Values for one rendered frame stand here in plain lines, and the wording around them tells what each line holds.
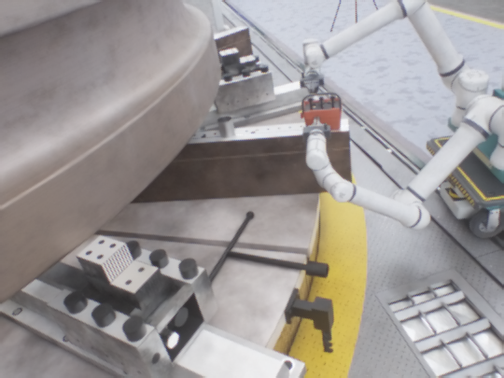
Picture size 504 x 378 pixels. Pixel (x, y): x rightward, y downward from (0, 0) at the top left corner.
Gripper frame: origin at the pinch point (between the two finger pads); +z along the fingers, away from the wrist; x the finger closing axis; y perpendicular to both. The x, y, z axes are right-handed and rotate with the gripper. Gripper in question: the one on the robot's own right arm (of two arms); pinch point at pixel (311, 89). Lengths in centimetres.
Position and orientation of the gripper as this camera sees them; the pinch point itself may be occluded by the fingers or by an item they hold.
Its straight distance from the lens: 232.1
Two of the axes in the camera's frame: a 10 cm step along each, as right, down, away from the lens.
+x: 9.8, -0.6, -1.8
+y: -1.5, -8.2, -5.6
